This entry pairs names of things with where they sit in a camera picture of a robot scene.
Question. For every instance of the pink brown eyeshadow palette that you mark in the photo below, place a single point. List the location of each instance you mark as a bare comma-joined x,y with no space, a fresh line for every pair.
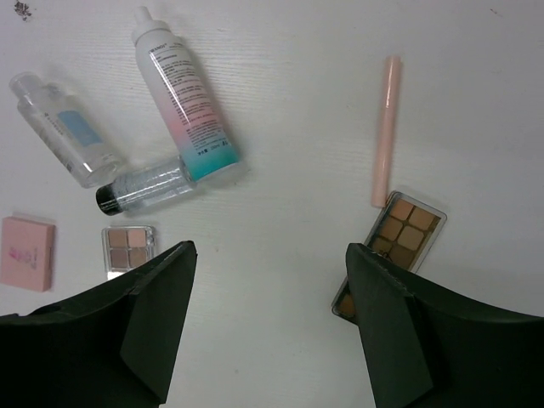
127,247

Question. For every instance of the pale pink cosmetic tube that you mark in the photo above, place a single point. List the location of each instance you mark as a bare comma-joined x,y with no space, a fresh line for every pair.
386,130

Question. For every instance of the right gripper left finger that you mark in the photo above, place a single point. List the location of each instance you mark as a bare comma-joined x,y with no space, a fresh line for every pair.
114,345

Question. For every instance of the white pink teal spray bottle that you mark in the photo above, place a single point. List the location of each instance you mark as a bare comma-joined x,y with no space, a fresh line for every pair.
181,98

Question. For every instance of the small clear bottle black cap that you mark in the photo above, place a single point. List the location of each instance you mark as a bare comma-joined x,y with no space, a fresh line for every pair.
138,189

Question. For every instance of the clear bottle blue label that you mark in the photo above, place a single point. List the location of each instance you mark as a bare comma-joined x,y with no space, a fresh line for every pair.
63,125

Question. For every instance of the pink compact box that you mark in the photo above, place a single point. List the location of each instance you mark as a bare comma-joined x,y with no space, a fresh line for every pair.
27,249

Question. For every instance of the brown gold eyeshadow palette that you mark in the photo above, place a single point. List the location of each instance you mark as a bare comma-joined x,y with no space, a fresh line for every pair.
405,231

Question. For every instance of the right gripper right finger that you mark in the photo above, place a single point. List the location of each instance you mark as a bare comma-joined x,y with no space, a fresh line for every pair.
427,346

